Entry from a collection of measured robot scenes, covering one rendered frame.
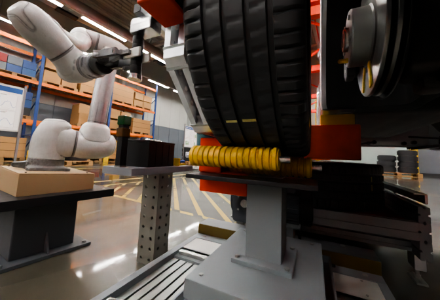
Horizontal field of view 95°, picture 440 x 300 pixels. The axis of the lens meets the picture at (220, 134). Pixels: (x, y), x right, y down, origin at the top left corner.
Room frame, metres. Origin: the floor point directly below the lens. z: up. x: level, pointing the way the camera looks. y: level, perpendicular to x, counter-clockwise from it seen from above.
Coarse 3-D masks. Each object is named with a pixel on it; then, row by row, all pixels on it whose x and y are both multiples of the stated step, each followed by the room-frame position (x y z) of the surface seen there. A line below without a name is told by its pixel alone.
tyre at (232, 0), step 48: (192, 0) 0.36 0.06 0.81; (240, 0) 0.32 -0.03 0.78; (288, 0) 0.30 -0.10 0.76; (192, 48) 0.39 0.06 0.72; (240, 48) 0.35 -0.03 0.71; (288, 48) 0.32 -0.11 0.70; (240, 96) 0.40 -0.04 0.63; (288, 96) 0.37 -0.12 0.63; (240, 144) 0.53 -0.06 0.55; (288, 144) 0.47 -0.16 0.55
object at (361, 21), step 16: (368, 0) 0.49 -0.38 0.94; (384, 0) 0.38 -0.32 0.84; (400, 0) 0.36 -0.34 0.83; (352, 16) 0.47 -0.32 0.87; (368, 16) 0.45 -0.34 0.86; (384, 16) 0.38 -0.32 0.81; (400, 16) 0.37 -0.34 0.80; (352, 32) 0.47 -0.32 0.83; (368, 32) 0.45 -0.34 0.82; (384, 32) 0.39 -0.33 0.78; (400, 32) 0.38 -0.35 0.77; (352, 48) 0.48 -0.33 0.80; (368, 48) 0.47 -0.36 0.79; (384, 48) 0.40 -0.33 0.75; (352, 64) 0.52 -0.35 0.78; (384, 64) 0.42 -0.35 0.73; (368, 80) 0.52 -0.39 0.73; (384, 80) 0.45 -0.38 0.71; (368, 96) 0.54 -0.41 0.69
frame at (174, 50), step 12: (180, 24) 0.44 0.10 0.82; (168, 36) 0.46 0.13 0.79; (180, 36) 0.44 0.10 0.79; (168, 48) 0.46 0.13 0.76; (180, 48) 0.44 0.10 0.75; (168, 60) 0.46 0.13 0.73; (180, 60) 0.45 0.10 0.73; (180, 72) 0.51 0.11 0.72; (180, 84) 0.50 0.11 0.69; (192, 84) 0.49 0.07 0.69; (180, 96) 0.53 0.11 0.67; (192, 96) 0.51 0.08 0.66; (192, 108) 0.56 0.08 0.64; (192, 120) 0.57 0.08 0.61; (204, 120) 0.56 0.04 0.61; (204, 132) 0.60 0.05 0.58
